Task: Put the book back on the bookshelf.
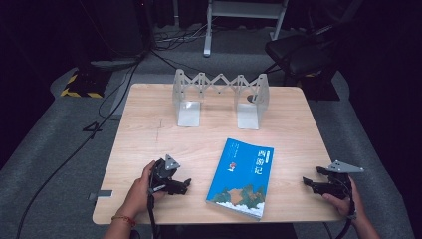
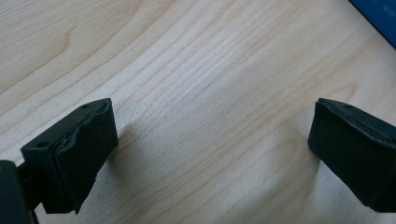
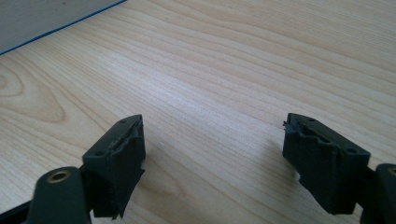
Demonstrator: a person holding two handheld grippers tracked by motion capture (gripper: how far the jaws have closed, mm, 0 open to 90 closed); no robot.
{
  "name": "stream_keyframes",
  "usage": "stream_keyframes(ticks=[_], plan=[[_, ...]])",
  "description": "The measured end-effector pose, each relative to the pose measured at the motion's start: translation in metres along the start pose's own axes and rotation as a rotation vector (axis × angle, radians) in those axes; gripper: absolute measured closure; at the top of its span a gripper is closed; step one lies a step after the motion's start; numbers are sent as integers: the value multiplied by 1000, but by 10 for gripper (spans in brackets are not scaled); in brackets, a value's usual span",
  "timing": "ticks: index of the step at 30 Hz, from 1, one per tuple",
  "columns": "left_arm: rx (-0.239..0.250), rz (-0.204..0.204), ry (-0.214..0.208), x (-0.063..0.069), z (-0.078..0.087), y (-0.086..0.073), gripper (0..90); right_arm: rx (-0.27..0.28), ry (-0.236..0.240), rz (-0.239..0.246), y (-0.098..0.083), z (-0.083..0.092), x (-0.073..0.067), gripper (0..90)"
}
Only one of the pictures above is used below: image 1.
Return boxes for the black yellow striped base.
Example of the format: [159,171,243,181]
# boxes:
[60,68,112,100]

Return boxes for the blue paperback book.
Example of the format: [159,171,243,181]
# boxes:
[205,137,275,221]

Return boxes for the black chair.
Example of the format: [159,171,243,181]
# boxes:
[264,22,344,88]

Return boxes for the red string bracelet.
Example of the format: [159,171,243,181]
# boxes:
[110,214,137,229]

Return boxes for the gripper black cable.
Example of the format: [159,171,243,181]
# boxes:
[333,180,358,239]
[146,192,162,239]

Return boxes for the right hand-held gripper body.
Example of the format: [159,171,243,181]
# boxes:
[322,159,365,201]

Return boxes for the person's right hand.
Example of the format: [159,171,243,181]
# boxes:
[321,177,366,221]

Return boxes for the grey tape strip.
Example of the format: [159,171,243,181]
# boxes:
[87,189,114,201]

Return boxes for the long black floor cable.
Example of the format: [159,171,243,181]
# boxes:
[15,61,142,239]

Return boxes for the person's left hand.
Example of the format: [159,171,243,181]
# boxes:
[119,159,167,219]

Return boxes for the bundle of floor cables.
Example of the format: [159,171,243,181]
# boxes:
[150,23,215,73]

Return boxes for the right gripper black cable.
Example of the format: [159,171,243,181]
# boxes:
[333,180,358,239]

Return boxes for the black tape floor mark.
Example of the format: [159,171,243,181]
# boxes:
[82,121,104,140]

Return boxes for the white metal stand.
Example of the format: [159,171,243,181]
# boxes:
[202,0,290,58]

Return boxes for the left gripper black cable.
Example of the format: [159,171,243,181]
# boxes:
[146,192,162,239]

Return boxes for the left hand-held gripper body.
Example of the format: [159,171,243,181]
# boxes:
[147,153,182,197]

